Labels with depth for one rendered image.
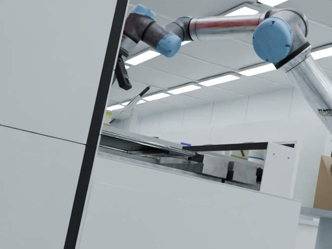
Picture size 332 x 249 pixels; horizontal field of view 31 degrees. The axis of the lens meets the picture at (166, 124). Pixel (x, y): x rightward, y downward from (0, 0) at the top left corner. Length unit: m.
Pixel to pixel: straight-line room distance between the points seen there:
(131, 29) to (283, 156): 0.64
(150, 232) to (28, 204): 0.39
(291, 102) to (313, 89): 6.86
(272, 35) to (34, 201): 0.84
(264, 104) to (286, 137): 2.40
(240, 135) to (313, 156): 1.36
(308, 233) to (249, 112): 4.00
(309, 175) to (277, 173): 4.95
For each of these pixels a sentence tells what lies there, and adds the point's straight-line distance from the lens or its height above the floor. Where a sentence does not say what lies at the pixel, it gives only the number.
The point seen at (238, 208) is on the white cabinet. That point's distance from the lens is 1.53.
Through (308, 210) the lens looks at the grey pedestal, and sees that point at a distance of 1.88.
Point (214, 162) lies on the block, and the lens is 1.76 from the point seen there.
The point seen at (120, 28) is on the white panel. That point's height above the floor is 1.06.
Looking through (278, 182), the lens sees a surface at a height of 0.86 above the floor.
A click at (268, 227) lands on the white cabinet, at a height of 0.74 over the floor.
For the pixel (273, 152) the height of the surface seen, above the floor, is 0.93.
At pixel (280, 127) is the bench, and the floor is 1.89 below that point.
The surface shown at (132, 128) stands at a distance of 2.08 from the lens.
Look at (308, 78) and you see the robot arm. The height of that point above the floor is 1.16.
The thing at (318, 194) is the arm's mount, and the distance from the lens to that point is 1.97.
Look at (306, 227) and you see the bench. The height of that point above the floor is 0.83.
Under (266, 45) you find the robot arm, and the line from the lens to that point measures 1.70.
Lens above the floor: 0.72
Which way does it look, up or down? 8 degrees up
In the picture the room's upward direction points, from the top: 11 degrees clockwise
